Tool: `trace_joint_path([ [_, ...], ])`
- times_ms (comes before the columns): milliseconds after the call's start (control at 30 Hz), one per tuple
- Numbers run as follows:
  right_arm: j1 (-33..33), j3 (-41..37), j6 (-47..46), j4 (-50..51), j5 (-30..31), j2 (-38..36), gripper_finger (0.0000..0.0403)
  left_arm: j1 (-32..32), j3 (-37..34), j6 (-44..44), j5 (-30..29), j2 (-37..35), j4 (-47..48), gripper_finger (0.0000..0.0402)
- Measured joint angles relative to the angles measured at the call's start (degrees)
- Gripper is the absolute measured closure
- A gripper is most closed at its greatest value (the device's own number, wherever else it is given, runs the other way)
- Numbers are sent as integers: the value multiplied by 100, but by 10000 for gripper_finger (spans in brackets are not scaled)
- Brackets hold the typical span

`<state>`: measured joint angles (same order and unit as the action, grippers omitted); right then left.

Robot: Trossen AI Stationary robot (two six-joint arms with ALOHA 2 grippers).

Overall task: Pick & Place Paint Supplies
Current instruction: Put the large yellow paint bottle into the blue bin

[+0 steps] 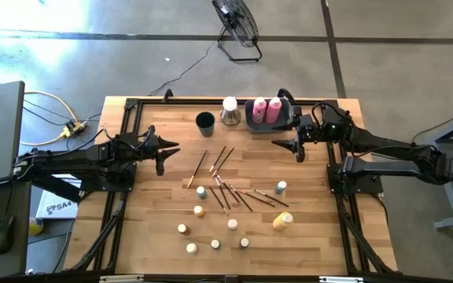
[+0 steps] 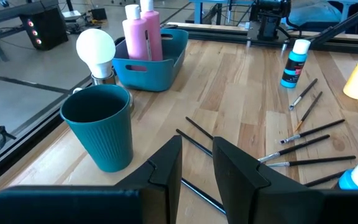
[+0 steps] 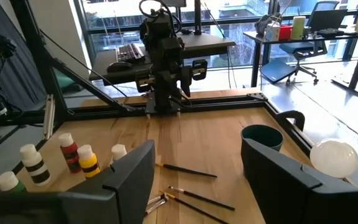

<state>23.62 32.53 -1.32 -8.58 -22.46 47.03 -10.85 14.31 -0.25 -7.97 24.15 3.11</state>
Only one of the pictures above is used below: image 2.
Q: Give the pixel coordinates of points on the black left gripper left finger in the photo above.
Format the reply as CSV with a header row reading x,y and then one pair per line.
x,y
163,193

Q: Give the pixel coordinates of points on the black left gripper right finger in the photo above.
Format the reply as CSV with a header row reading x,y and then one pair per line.
x,y
244,193

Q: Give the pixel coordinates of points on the black paintbrush silver ferrule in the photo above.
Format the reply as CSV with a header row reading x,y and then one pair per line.
x,y
304,92
315,130

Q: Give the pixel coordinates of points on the large pink paint bottle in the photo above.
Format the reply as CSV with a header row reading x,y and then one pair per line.
x,y
135,37
154,34

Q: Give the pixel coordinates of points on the scattered paint brushes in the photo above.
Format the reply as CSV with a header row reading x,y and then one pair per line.
x,y
199,127

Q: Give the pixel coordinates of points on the long black paintbrush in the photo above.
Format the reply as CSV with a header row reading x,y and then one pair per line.
x,y
309,109
202,196

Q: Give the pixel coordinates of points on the black paintbrush white bristles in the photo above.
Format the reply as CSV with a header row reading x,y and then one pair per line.
x,y
194,142

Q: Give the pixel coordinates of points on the teal ribbed plastic cup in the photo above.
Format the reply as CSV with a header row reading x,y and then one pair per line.
x,y
104,146

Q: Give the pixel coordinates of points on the loose paintbrushes on table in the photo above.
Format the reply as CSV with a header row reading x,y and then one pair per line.
x,y
323,179

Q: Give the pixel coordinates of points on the teal plastic storage bin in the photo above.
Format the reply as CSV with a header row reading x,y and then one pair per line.
x,y
154,76

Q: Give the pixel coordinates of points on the small black box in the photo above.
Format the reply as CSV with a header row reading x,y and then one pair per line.
x,y
99,14

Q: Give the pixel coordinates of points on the blue cushion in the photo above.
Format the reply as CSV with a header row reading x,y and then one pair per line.
x,y
314,14

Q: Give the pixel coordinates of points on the black computer tower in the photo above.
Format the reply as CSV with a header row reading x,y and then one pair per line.
x,y
50,29

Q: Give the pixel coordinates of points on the white flat box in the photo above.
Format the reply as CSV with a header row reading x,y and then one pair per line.
x,y
71,14

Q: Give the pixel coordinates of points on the grey metal workbench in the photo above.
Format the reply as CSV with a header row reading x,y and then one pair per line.
x,y
5,14

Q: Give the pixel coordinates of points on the blue frame table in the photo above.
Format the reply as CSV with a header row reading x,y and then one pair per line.
x,y
197,12

